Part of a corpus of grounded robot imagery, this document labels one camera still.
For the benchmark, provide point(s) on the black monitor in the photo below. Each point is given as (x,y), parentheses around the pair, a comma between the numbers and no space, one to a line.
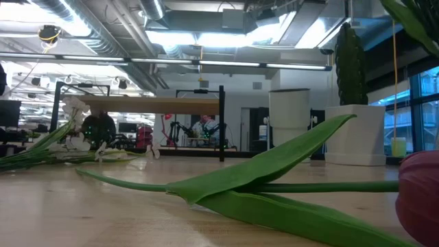
(10,113)

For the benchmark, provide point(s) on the person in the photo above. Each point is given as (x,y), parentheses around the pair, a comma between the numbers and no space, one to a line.
(205,120)

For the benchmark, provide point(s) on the wooden shelf black metal frame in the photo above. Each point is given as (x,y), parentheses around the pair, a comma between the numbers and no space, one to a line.
(154,105)

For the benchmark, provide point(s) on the white angular plant pot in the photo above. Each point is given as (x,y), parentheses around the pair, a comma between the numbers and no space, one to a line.
(363,137)

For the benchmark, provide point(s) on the black round ceiling device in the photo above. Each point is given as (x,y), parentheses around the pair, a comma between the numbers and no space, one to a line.
(49,33)

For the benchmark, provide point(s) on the dark dome ceiling camera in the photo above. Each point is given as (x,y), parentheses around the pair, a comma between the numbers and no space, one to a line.
(326,51)

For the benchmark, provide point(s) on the long linear ceiling light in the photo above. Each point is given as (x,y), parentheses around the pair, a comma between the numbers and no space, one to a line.
(226,63)

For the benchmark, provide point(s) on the large white flower sprig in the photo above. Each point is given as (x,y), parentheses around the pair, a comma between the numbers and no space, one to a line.
(77,144)

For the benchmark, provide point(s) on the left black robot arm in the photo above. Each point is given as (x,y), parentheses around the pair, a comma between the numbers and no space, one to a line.
(2,80)

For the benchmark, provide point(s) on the red stacked object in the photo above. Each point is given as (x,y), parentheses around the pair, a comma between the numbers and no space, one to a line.
(144,137)

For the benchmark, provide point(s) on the black aluminium table frame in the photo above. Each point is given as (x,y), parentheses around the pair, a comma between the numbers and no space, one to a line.
(192,153)

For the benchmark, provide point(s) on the green cactus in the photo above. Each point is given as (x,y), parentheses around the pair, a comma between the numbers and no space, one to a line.
(351,68)

